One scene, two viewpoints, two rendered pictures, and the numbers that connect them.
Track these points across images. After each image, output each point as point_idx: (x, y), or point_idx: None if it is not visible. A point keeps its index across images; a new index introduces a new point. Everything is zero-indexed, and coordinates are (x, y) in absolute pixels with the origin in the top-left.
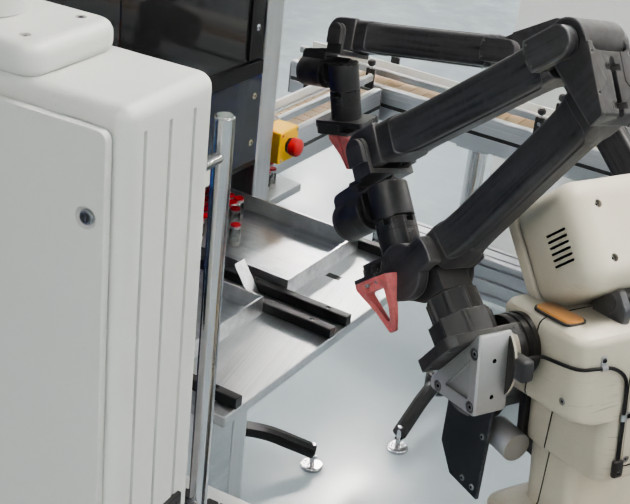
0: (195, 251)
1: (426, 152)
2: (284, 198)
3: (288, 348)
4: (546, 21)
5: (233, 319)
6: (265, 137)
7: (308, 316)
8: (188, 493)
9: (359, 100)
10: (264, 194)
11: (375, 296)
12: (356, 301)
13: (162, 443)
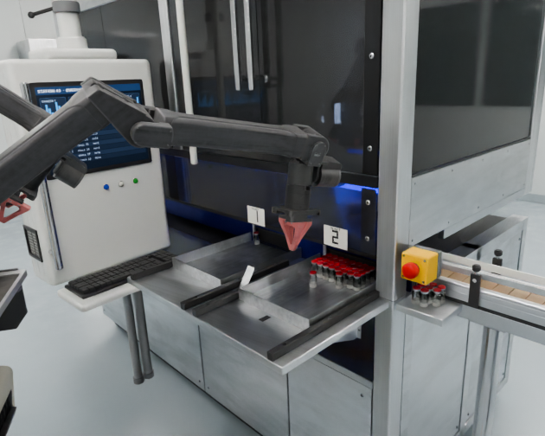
0: (16, 129)
1: (24, 128)
2: (417, 317)
3: (177, 295)
4: (102, 82)
5: (201, 273)
6: (385, 245)
7: (199, 296)
8: (101, 283)
9: (290, 194)
10: (388, 293)
11: (23, 194)
12: (225, 323)
13: (26, 201)
